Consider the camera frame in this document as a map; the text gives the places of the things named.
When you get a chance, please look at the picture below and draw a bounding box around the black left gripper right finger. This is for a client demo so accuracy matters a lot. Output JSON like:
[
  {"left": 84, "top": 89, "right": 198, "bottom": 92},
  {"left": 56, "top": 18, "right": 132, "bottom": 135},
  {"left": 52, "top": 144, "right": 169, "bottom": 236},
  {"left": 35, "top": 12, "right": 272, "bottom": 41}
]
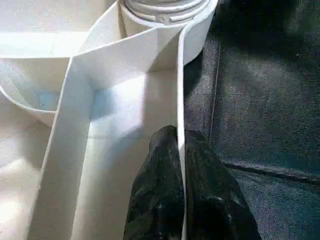
[{"left": 183, "top": 129, "right": 262, "bottom": 240}]

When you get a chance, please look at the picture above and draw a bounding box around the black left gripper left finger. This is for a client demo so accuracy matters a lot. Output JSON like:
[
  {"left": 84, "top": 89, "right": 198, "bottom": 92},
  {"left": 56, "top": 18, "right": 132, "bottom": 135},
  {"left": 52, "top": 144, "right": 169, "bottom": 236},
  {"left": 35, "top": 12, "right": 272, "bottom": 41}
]
[{"left": 123, "top": 125, "right": 187, "bottom": 240}]

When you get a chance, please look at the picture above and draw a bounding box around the white plastic table top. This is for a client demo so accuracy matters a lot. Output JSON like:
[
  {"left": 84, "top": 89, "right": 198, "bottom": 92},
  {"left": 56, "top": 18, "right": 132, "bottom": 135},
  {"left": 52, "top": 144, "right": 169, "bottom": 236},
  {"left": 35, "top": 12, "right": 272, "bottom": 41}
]
[{"left": 0, "top": 0, "right": 220, "bottom": 240}]

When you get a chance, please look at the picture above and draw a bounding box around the white plastic table leg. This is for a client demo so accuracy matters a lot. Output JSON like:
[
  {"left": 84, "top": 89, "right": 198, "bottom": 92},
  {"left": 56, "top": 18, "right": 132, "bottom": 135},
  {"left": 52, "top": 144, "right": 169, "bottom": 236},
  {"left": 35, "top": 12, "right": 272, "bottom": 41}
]
[{"left": 122, "top": 0, "right": 212, "bottom": 26}]

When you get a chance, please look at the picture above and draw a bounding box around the black work surface mat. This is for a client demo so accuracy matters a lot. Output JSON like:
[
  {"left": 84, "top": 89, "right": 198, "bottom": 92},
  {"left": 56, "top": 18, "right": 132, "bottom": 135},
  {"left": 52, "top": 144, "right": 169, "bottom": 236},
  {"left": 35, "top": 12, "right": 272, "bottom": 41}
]
[{"left": 181, "top": 0, "right": 320, "bottom": 240}]

